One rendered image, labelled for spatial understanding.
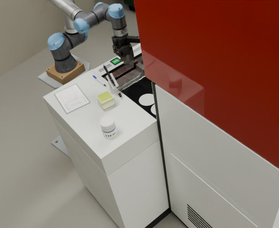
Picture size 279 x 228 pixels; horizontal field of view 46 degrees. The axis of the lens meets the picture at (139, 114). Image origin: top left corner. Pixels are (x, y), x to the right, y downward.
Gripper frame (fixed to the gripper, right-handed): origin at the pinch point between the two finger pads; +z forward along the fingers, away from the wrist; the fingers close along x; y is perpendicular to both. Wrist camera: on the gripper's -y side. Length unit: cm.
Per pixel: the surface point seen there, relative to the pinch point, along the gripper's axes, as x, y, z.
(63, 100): -10.9, 41.1, 9.4
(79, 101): -3.4, 34.7, 9.6
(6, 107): -162, 70, 104
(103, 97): 10.3, 25.5, 3.4
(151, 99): 16.3, 0.3, 17.2
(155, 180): 37, 19, 58
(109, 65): -21.8, 4.3, 11.2
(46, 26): -237, -18, 80
